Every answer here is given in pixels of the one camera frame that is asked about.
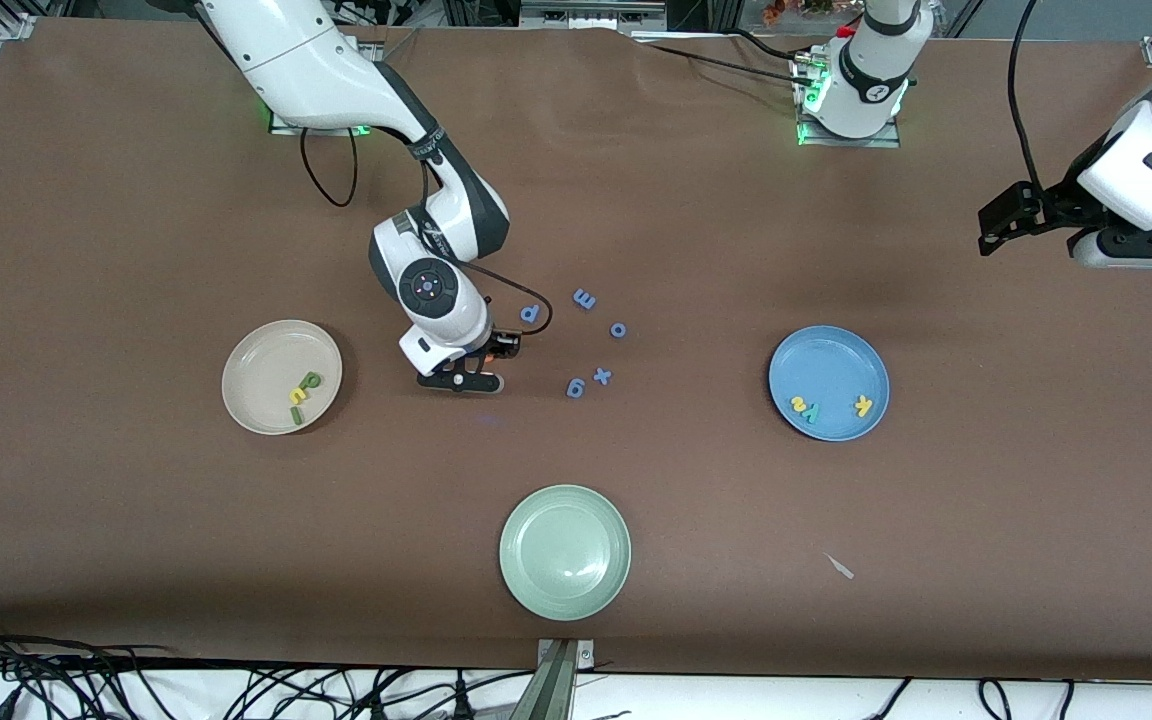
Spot blue round plate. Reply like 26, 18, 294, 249
768, 325, 891, 442

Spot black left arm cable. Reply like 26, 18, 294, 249
1008, 0, 1049, 191

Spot grey metal mounting bracket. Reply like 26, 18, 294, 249
534, 638, 597, 720

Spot black cable on table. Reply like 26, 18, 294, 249
636, 40, 817, 91

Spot beige round plate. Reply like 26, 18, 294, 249
221, 319, 344, 436

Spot tangled black cable bundle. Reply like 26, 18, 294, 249
0, 618, 537, 720

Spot pale green round plate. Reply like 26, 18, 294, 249
498, 484, 633, 622

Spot thick black looping cable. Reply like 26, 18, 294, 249
300, 128, 359, 209

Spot silver metal rack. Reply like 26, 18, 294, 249
519, 0, 669, 33

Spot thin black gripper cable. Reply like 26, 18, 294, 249
421, 160, 554, 338

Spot orange flowers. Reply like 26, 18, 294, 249
762, 0, 837, 25

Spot brown table cover sheet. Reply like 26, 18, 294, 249
0, 15, 1152, 683

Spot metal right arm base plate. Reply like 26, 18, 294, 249
269, 100, 372, 137

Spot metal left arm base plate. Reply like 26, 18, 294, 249
796, 55, 902, 149

